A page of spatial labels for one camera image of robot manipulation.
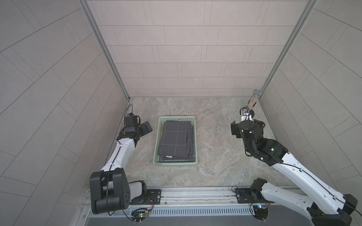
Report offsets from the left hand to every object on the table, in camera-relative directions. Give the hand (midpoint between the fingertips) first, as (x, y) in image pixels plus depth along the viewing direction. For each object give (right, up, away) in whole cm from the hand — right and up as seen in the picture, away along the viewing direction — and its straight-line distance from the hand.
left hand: (146, 124), depth 88 cm
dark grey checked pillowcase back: (+20, -11, -5) cm, 23 cm away
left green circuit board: (+4, -39, -23) cm, 46 cm away
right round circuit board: (+63, -41, -20) cm, 77 cm away
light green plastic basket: (+8, +1, +7) cm, 11 cm away
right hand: (+54, +4, -16) cm, 56 cm away
